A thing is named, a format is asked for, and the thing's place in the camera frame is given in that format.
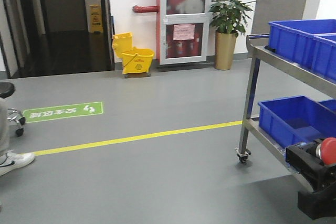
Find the yellow wet floor sign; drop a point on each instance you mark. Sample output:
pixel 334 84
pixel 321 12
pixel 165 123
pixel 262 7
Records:
pixel 95 19

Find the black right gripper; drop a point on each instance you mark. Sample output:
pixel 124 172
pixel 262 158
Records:
pixel 321 201

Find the red mushroom push button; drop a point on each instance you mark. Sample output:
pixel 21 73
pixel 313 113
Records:
pixel 326 151

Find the black rolling stool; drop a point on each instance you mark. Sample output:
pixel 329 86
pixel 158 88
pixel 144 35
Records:
pixel 13 114

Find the blue bin cart lower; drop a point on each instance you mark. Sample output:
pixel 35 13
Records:
pixel 291 120

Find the blue bin cart top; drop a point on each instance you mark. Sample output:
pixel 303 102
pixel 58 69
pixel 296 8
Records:
pixel 293 39

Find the green floor sign sticker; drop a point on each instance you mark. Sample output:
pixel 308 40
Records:
pixel 63 112

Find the red fire hose cabinet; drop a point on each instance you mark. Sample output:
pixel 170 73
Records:
pixel 182 30

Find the white sneaker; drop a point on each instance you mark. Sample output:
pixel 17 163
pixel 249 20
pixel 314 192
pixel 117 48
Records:
pixel 11 161

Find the blue bin cart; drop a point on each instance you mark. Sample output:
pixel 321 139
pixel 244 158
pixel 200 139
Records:
pixel 293 39
pixel 291 120

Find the potted plant gold pot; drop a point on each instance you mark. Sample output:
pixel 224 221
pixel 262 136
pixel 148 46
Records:
pixel 230 19

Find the yellow mop bucket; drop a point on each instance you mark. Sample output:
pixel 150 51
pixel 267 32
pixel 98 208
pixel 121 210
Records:
pixel 134 60

